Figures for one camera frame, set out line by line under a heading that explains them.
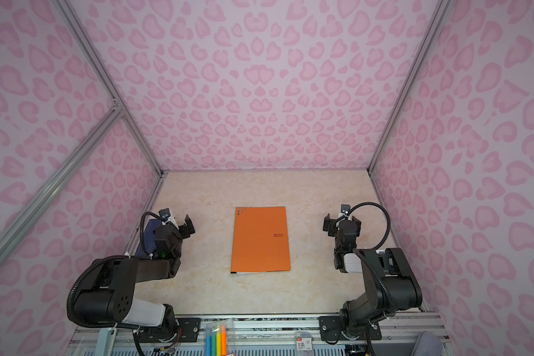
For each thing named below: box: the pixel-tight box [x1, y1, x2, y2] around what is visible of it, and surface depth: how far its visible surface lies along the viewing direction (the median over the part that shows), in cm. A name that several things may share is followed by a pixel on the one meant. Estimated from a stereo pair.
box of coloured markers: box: [203, 319, 229, 356], surface depth 72 cm
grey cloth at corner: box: [410, 330, 443, 356], surface depth 69 cm
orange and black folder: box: [230, 206, 292, 274], surface depth 97 cm
